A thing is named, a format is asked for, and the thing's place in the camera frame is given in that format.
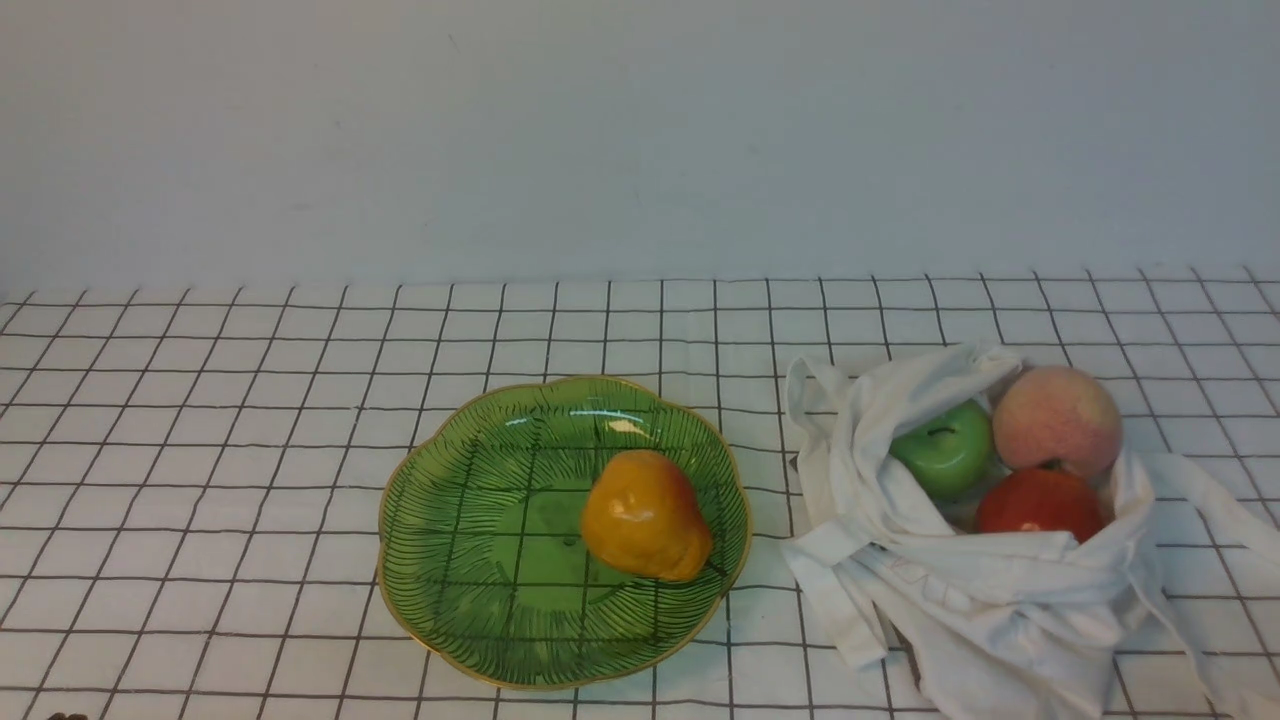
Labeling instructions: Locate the orange yellow pear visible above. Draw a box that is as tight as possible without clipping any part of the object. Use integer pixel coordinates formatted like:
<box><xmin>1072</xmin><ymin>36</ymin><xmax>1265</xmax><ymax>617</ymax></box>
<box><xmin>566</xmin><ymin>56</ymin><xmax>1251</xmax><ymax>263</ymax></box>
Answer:
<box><xmin>580</xmin><ymin>448</ymin><xmax>713</xmax><ymax>582</ymax></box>

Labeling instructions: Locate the red tomato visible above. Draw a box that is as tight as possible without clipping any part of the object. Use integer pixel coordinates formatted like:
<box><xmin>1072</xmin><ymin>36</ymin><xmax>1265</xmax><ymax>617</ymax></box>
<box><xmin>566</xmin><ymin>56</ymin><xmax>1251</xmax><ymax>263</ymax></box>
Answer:
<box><xmin>975</xmin><ymin>468</ymin><xmax>1107</xmax><ymax>544</ymax></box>

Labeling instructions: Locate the green apple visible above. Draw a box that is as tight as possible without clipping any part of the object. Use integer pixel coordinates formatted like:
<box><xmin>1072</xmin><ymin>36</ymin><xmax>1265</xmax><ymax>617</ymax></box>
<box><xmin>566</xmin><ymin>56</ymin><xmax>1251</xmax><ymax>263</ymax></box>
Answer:
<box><xmin>890</xmin><ymin>400</ymin><xmax>995</xmax><ymax>502</ymax></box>

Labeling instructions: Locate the white cloth bag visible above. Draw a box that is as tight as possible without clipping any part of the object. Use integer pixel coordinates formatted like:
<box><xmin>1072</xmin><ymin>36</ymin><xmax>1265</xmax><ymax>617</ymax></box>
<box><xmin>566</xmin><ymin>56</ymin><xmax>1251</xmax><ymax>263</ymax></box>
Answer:
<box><xmin>781</xmin><ymin>343</ymin><xmax>1277</xmax><ymax>719</ymax></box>

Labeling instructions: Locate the pink peach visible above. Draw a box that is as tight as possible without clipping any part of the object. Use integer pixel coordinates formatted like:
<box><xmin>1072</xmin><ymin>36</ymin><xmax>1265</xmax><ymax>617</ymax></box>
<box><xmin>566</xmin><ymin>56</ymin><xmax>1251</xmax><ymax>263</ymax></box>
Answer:
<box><xmin>992</xmin><ymin>366</ymin><xmax>1123</xmax><ymax>478</ymax></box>

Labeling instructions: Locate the green glass leaf plate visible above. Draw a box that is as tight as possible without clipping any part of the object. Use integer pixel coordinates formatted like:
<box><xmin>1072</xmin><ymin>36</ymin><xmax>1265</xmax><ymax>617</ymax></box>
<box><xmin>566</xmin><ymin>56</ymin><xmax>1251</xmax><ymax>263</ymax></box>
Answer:
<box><xmin>378</xmin><ymin>375</ymin><xmax>753</xmax><ymax>691</ymax></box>

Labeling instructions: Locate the white grid tablecloth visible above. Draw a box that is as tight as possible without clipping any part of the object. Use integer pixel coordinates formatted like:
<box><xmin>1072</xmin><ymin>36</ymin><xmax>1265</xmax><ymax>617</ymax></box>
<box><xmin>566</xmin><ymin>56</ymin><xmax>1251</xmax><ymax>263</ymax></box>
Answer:
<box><xmin>1</xmin><ymin>266</ymin><xmax>1277</xmax><ymax>719</ymax></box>

